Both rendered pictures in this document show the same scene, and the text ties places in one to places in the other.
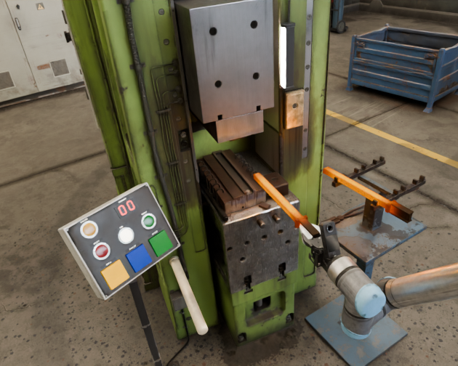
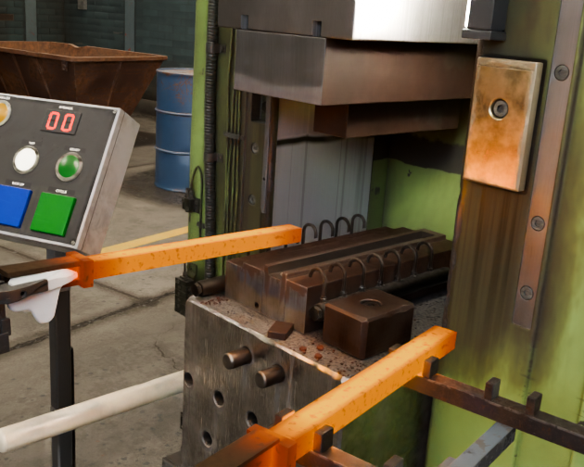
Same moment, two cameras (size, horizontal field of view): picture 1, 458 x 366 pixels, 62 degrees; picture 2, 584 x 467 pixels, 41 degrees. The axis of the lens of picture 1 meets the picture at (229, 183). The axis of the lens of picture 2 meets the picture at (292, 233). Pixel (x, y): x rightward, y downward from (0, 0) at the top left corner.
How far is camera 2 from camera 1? 1.58 m
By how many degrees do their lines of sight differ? 61
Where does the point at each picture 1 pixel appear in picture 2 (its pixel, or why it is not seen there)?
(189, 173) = (255, 183)
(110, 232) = (15, 137)
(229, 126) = (257, 55)
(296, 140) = (502, 245)
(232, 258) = (191, 415)
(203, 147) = (432, 216)
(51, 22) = not seen: outside the picture
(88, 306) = not seen: hidden behind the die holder
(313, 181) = (547, 451)
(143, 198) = (93, 128)
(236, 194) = (258, 263)
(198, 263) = not seen: hidden behind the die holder
